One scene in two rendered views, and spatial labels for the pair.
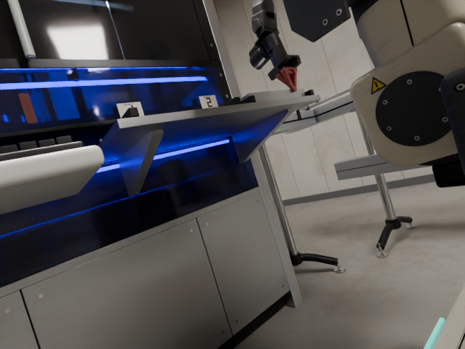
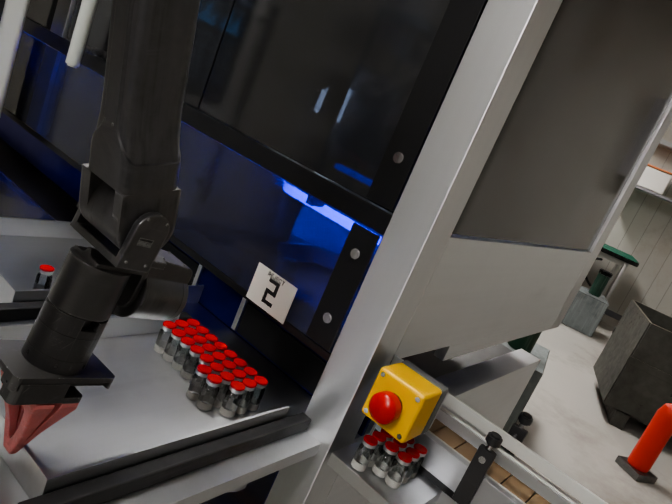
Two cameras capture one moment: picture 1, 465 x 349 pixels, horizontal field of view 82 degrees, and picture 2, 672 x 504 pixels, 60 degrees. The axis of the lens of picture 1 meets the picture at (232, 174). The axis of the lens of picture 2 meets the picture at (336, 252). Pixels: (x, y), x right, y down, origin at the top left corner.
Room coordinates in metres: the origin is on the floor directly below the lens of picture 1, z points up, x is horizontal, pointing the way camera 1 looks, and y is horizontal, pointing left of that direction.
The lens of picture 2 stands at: (0.93, -0.79, 1.32)
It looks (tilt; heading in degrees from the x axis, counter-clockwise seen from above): 14 degrees down; 69
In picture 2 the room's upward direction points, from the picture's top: 23 degrees clockwise
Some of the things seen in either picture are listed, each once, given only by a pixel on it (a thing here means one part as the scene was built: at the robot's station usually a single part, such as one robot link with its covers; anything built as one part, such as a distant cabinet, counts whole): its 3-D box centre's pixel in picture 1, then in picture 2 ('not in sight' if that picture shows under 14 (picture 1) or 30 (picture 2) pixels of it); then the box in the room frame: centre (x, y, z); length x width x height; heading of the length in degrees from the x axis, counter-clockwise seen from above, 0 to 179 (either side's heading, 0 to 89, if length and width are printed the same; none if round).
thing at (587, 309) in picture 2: not in sight; (571, 283); (5.66, 4.44, 0.42); 0.84 x 0.67 x 0.84; 143
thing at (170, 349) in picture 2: not in sight; (197, 366); (1.08, -0.05, 0.90); 0.18 x 0.02 x 0.05; 127
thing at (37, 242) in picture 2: not in sight; (81, 260); (0.88, 0.23, 0.90); 0.34 x 0.26 x 0.04; 37
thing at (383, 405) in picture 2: not in sight; (386, 406); (1.29, -0.20, 0.99); 0.04 x 0.04 x 0.04; 37
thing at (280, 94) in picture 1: (247, 113); (127, 383); (0.99, -0.12, 0.90); 0.34 x 0.26 x 0.04; 37
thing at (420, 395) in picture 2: not in sight; (404, 400); (1.33, -0.18, 0.99); 0.08 x 0.07 x 0.07; 37
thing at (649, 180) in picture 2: not in sight; (646, 177); (6.80, 5.44, 1.88); 0.52 x 0.43 x 0.29; 142
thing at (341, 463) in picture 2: not in sight; (390, 474); (1.37, -0.16, 0.87); 0.14 x 0.13 x 0.02; 37
